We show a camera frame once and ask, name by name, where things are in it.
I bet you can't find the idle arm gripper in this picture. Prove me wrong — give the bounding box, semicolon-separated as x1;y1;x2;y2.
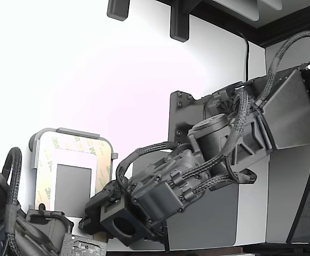
23;206;104;254

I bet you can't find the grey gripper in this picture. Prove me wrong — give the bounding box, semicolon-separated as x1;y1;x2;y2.
100;148;206;246

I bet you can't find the grey six-joint robot arm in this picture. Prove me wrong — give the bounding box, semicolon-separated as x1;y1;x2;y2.
188;61;310;187

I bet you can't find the brown tape liner strip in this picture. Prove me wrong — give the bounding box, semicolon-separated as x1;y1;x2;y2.
95;141;113;194
47;134;110;157
36;140;53;210

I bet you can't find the grey tape plate fixture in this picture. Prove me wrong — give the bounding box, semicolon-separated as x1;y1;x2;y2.
28;127;118;213

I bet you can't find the grey rectangular insert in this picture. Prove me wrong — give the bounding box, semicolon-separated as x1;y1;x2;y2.
54;164;92;219

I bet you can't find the grey rectangular mat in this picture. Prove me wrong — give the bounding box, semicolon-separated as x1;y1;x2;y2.
132;148;240;248

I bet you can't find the white side panel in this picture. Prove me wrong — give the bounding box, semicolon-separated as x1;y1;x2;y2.
266;145;310;243

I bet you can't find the large grey acoustic panel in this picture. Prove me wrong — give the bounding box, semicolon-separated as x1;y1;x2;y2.
213;0;260;22

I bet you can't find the small grey acoustic panel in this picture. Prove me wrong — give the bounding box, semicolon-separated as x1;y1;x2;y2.
261;0;284;12

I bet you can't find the wrist camera with circuit board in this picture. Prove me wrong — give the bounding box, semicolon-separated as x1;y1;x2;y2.
86;181;121;213

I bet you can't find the idle arm camera circuit board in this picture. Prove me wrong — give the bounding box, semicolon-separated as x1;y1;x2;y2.
60;234;109;256

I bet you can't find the braided gripper cable loop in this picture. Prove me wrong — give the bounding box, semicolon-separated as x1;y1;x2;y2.
116;142;180;193

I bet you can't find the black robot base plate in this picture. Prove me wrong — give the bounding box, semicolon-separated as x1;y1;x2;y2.
169;90;214;150

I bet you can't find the idle arm braided cable loop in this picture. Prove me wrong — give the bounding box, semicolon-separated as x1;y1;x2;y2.
2;146;23;214

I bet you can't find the thin black wall cable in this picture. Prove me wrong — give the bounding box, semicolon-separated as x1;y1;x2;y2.
236;30;251;82

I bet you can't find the long braided arm cable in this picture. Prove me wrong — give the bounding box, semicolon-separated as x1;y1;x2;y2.
256;30;310;108

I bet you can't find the large dark bracket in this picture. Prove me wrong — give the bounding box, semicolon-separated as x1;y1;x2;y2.
169;0;190;43

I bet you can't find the small dark bracket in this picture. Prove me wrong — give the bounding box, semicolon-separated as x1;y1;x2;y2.
106;0;130;21

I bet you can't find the black wall trim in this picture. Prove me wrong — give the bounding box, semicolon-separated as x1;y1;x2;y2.
154;0;310;48

